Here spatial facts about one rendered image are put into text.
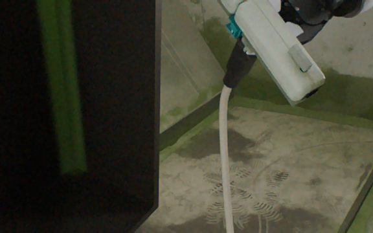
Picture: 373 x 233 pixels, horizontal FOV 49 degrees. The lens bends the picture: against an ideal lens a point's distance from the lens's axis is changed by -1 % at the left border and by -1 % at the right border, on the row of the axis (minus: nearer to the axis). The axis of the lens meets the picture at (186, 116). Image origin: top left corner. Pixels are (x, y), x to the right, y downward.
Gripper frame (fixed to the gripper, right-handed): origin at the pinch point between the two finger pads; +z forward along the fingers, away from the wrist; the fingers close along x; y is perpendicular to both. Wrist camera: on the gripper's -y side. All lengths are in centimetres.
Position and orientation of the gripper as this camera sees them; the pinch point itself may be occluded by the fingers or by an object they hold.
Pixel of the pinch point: (248, 35)
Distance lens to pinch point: 62.3
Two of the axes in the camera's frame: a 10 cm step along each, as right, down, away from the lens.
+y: -1.5, 3.2, 9.4
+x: -5.3, -8.3, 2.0
